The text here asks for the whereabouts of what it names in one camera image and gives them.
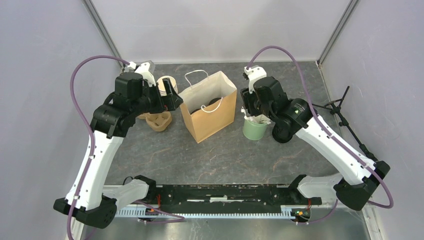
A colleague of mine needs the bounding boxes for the green straw holder cup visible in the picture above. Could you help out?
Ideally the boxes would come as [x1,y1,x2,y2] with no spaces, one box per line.
[242,119,268,141]

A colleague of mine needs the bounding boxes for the black plastic cup lid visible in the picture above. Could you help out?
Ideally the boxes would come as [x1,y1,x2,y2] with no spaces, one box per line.
[190,108,202,115]
[208,97,222,105]

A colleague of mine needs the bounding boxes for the bundle of wrapped paper straws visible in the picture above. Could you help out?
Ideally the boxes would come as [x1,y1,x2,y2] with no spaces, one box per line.
[240,106,271,125]

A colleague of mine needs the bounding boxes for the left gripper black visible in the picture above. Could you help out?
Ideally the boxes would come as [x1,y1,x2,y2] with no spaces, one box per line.
[131,77,183,117]

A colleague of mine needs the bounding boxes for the stack of black lids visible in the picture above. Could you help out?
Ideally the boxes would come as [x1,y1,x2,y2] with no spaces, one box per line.
[272,121,293,144]

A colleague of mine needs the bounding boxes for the stack of pulp cup carriers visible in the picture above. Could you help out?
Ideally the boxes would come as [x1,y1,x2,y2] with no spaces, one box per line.
[137,111,172,132]

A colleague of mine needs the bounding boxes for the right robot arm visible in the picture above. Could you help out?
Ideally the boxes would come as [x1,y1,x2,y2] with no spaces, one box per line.
[240,76,391,211]

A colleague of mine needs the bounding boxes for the brown paper takeout bag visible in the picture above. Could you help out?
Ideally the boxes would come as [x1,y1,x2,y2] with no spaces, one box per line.
[178,69,237,143]

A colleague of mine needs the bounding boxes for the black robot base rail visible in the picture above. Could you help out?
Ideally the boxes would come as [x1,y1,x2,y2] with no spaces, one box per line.
[142,184,322,214]

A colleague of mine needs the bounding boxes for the silver microphone on tripod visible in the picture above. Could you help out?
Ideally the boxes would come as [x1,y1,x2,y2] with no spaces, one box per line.
[312,86,379,162]

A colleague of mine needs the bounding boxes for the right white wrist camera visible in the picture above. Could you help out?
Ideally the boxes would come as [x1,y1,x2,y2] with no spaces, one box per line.
[243,65,267,94]

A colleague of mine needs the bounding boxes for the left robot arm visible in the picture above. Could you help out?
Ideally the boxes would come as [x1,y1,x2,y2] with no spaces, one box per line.
[53,72,183,229]

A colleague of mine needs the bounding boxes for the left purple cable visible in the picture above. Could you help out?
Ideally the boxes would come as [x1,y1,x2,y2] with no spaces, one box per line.
[66,55,186,240]

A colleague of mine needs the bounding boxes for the stack of white paper cups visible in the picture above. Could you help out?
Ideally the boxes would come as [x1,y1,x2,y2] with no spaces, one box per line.
[156,75,178,96]

